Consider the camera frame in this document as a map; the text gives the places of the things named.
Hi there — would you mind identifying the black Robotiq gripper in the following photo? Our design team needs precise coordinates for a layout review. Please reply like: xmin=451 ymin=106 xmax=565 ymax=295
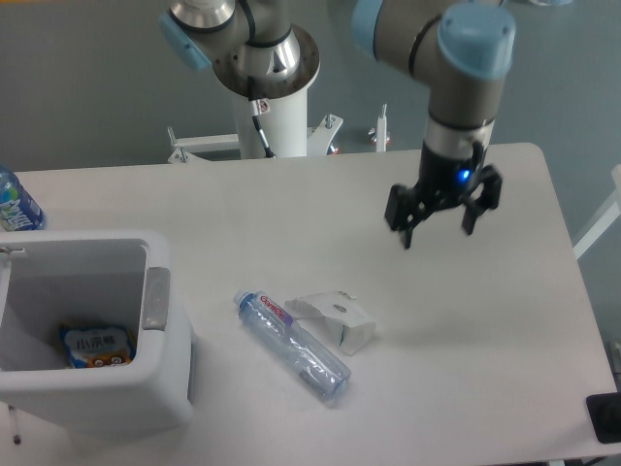
xmin=384 ymin=141 xmax=503 ymax=250

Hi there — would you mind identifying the white paper bag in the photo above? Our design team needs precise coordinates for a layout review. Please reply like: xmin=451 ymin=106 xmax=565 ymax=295
xmin=284 ymin=290 xmax=376 ymax=356

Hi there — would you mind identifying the clear plastic water bottle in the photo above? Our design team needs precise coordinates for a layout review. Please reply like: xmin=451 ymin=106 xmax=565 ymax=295
xmin=234 ymin=290 xmax=351 ymax=403

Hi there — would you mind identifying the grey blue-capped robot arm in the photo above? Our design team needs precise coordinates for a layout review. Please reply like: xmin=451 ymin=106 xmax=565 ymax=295
xmin=158 ymin=1 xmax=516 ymax=246

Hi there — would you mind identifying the white plastic trash can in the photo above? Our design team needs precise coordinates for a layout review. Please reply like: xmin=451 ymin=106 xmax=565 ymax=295
xmin=1 ymin=230 xmax=195 ymax=433

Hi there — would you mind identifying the black device at table edge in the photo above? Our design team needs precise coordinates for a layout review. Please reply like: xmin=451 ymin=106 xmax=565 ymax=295
xmin=586 ymin=392 xmax=621 ymax=445

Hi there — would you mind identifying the blue orange snack wrapper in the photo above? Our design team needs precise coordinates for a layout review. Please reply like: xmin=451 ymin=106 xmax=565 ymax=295
xmin=58 ymin=325 xmax=136 ymax=369

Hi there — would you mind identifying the blue labelled water bottle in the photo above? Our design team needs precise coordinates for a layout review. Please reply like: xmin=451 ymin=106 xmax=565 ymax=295
xmin=1 ymin=166 xmax=47 ymax=232

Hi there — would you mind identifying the white upright bracket red foot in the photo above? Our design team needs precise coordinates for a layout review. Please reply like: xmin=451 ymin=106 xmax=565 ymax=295
xmin=368 ymin=103 xmax=391 ymax=152

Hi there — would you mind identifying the white pedestal foot frame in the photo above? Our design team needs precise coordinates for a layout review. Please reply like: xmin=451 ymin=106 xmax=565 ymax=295
xmin=167 ymin=114 xmax=344 ymax=164

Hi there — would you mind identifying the white frame at right edge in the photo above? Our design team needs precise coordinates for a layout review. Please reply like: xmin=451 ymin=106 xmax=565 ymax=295
xmin=572 ymin=165 xmax=620 ymax=260

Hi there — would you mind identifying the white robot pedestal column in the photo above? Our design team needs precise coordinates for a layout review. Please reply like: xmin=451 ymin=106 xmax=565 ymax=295
xmin=232 ymin=78 xmax=309 ymax=159

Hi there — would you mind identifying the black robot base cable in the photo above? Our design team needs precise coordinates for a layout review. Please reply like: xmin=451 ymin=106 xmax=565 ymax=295
xmin=245 ymin=76 xmax=278 ymax=160

